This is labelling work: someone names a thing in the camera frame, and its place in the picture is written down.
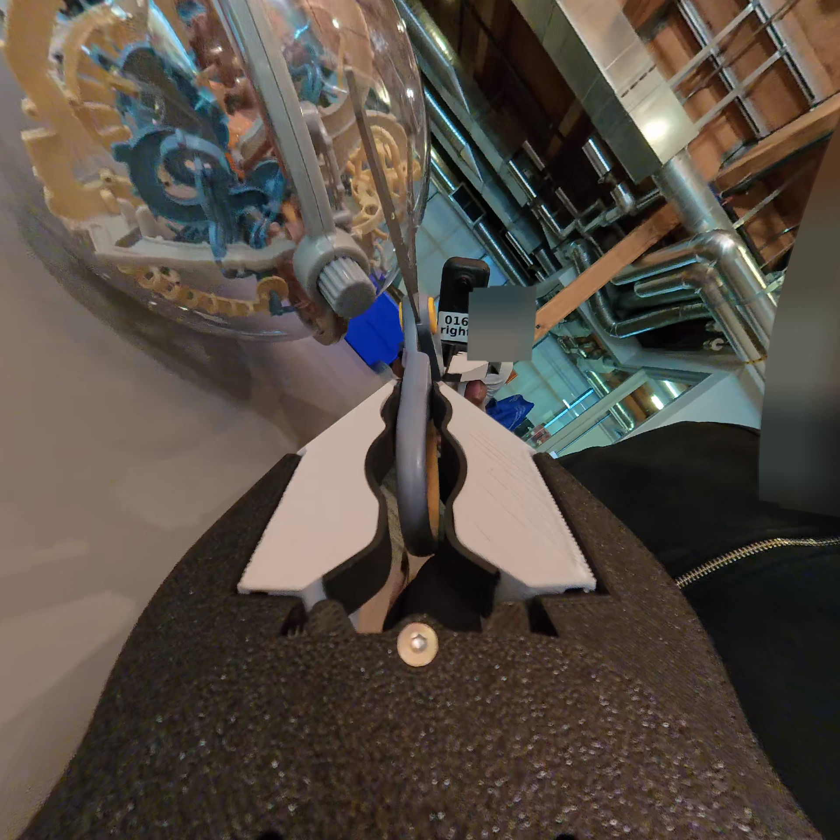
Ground silver ceiling ducts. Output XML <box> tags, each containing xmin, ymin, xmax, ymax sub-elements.
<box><xmin>394</xmin><ymin>0</ymin><xmax>795</xmax><ymax>401</ymax></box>

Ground clear plastic maze ball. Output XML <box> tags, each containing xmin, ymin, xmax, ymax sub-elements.
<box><xmin>0</xmin><ymin>0</ymin><xmax>434</xmax><ymax>345</ymax></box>

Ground grey and orange scissors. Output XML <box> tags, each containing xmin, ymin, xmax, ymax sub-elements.
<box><xmin>343</xmin><ymin>67</ymin><xmax>454</xmax><ymax>559</ymax></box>

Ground person's black zip jacket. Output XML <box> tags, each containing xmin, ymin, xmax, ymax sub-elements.
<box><xmin>558</xmin><ymin>420</ymin><xmax>840</xmax><ymax>840</ymax></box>

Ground blue plastic bin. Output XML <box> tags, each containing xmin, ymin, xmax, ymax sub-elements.
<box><xmin>344</xmin><ymin>295</ymin><xmax>404</xmax><ymax>378</ymax></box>

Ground wooden ceiling beam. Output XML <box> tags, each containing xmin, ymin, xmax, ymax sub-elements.
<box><xmin>535</xmin><ymin>92</ymin><xmax>840</xmax><ymax>342</ymax></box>

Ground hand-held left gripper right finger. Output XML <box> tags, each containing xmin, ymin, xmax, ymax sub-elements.
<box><xmin>430</xmin><ymin>382</ymin><xmax>598</xmax><ymax>610</ymax></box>

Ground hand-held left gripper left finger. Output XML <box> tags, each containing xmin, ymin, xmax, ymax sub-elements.
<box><xmin>238</xmin><ymin>379</ymin><xmax>403</xmax><ymax>610</ymax></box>

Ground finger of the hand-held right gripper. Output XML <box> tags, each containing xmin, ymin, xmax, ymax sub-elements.
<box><xmin>453</xmin><ymin>356</ymin><xmax>510</xmax><ymax>395</ymax></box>

